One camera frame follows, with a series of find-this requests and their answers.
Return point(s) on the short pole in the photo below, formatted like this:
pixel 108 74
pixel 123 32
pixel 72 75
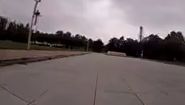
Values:
pixel 87 47

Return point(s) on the pale low structure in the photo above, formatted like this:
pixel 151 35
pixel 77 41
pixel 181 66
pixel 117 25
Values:
pixel 116 53

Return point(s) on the grey concrete slab plaza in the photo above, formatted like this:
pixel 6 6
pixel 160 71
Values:
pixel 110 85

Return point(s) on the row of pale vehicles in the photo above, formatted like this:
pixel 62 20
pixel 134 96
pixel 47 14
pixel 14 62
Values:
pixel 47 44

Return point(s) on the tall thin tower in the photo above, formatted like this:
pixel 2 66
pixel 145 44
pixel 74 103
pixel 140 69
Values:
pixel 140 33

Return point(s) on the pale lamp pole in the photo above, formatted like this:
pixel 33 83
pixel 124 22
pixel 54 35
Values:
pixel 30 31

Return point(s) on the row of dark trees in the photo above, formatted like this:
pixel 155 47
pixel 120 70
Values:
pixel 168 47

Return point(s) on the dark stone kerb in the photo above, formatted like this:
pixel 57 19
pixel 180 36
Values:
pixel 12 61

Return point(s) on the red brick strip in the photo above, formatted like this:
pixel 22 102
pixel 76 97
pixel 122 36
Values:
pixel 6 54

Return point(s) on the grass strip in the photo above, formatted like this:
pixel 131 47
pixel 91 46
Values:
pixel 0 44

